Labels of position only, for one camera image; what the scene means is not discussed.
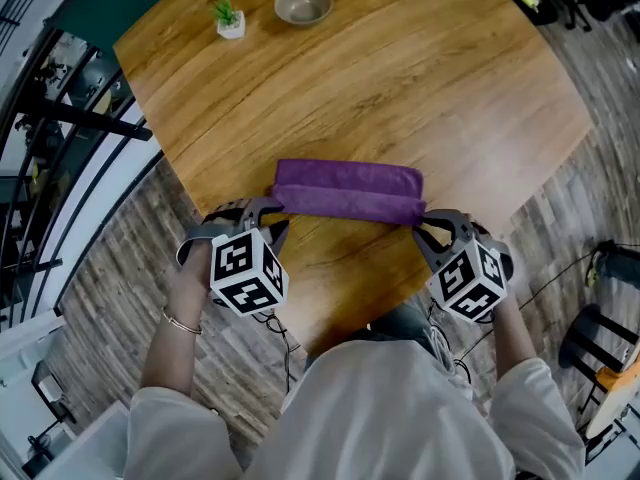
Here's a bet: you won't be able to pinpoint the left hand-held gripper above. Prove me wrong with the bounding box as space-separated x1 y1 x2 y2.
175 195 292 319

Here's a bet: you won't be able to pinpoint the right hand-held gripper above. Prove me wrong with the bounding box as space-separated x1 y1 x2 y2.
411 209 516 325

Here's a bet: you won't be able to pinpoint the purple towel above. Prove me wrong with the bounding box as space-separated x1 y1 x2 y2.
270 158 428 228

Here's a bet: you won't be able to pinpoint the person's right forearm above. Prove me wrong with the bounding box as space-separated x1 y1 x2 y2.
487 272 544 384

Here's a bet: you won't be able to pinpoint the person's left forearm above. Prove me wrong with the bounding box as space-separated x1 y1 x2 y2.
138 241 213 400

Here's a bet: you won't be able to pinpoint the blue jeans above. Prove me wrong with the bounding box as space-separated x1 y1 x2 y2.
368 298 436 352

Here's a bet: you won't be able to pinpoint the white hooded sweatshirt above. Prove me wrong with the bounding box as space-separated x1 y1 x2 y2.
122 338 587 480

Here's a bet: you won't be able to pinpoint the small potted green plant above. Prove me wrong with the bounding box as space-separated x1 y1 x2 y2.
208 0 247 40

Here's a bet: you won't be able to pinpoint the grey ceramic bowl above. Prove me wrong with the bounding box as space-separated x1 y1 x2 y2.
273 0 335 27

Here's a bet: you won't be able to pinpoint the black metal railing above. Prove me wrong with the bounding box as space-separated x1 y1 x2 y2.
0 0 166 319

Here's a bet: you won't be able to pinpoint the wooden chair with black legs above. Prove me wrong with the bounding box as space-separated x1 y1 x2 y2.
582 347 640 442

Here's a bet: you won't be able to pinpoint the black cable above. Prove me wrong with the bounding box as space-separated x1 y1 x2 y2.
457 250 601 364

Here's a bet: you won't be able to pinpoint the thin gold bracelet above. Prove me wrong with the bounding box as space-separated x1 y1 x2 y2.
160 305 205 337

